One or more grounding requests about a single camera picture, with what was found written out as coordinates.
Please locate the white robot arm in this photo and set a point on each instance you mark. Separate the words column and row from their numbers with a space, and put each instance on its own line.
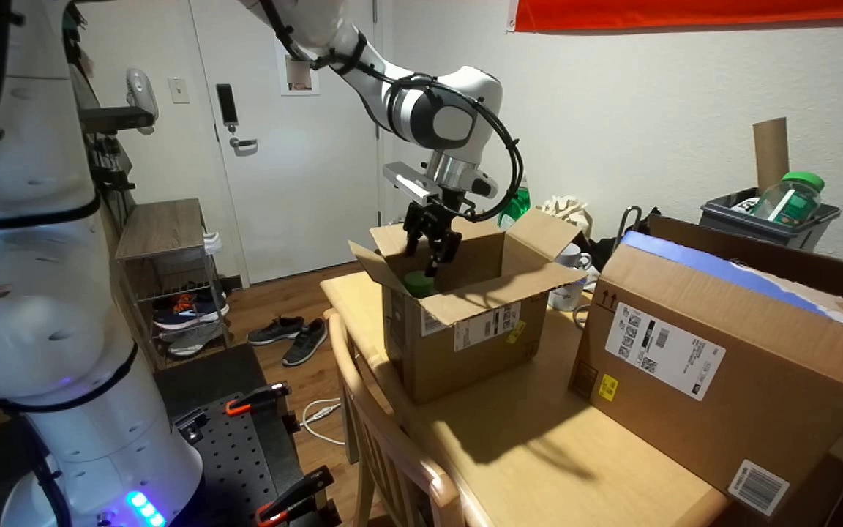
column 30, row 322

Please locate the white cloth heap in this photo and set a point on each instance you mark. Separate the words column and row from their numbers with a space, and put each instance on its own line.
column 562, row 207

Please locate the black cloth bag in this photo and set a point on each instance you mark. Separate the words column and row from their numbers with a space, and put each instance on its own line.
column 601, row 248

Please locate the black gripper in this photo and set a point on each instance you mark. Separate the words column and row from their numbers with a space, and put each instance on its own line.
column 434, row 218

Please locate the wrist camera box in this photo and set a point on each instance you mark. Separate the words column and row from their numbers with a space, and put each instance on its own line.
column 406, row 178

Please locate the grey plastic bin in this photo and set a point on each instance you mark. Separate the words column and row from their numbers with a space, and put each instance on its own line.
column 733, row 218

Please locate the black camera on stand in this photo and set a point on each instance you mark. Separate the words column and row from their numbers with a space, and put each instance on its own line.
column 140, row 92

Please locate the wooden shoe shelf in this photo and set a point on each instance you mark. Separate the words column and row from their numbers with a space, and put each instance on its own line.
column 158, row 228

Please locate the white light switch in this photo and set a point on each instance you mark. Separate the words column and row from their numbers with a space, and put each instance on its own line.
column 178, row 92

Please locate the upright cardboard piece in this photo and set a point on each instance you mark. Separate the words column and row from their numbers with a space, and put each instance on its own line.
column 769, row 150

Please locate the white door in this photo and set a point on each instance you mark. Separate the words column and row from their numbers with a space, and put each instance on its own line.
column 322, row 194

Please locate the black perforated mounting board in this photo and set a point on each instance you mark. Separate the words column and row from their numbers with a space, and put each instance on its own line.
column 235, row 458

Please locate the green dish soap bottle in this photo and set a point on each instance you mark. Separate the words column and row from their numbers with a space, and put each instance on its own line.
column 516, row 205

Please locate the black door keypad lock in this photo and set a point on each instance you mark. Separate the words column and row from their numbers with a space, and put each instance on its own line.
column 225, row 105

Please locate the colourful sneaker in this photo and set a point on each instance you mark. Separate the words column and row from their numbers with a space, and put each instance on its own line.
column 188, row 310

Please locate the red wall banner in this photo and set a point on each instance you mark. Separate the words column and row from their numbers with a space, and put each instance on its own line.
column 695, row 13

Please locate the green lidded clear container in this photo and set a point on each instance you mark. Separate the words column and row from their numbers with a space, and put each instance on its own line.
column 418, row 284

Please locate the dark grey sneaker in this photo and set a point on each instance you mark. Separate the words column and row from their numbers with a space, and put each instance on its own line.
column 275, row 328
column 305, row 342

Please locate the small wall photo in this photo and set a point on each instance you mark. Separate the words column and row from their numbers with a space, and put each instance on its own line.
column 297, row 73

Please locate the small open cardboard box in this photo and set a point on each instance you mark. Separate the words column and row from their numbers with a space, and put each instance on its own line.
column 461, row 352

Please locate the green lidded clear jar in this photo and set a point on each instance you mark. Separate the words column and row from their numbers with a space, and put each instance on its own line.
column 794, row 194

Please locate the large labelled cardboard box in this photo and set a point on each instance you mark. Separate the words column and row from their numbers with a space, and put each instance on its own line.
column 733, row 390

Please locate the light wooden chair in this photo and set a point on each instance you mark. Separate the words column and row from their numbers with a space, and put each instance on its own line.
column 396, row 452

